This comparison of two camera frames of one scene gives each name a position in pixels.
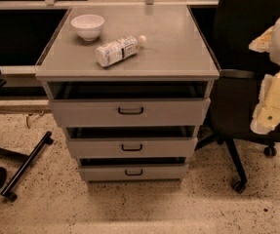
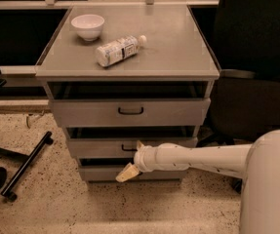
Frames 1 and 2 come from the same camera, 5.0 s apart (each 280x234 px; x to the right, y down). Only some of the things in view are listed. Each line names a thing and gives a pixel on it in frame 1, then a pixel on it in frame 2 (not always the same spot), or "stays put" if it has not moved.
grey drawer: [142, 147] stays put
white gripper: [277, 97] → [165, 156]
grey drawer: [133, 112] stays put
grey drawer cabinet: [138, 119] stays put
